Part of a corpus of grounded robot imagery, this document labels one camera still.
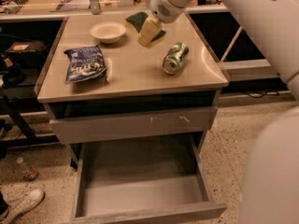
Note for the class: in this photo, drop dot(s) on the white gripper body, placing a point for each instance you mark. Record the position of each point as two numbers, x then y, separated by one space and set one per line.
167 10

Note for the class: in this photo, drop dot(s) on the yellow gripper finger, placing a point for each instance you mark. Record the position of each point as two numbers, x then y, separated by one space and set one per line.
151 27

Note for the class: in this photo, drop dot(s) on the green and yellow sponge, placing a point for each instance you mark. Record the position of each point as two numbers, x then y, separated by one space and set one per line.
137 20

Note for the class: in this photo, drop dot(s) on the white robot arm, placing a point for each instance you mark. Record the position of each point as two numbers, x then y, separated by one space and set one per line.
270 188

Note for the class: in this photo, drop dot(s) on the grey drawer cabinet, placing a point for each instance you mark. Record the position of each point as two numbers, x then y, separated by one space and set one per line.
135 80

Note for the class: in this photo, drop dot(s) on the grey top drawer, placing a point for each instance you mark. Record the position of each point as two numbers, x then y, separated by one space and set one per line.
131 125

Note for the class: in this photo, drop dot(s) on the open grey middle drawer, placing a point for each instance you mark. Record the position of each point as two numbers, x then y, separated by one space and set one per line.
149 180

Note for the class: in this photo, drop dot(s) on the green crushed soda can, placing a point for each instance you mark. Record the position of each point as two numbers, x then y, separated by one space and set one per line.
175 58

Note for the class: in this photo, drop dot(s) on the white paper bowl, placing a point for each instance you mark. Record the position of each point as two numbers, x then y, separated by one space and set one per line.
109 32

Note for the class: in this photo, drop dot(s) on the blue chip bag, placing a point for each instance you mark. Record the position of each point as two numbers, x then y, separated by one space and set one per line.
84 63

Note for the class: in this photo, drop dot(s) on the black bag on shelf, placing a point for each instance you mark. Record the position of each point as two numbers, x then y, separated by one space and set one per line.
28 54

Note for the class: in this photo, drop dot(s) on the plastic bottle on floor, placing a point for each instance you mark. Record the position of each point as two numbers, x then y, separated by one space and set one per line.
29 171

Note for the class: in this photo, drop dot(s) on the white sneaker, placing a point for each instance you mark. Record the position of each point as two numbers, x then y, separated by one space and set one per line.
26 203

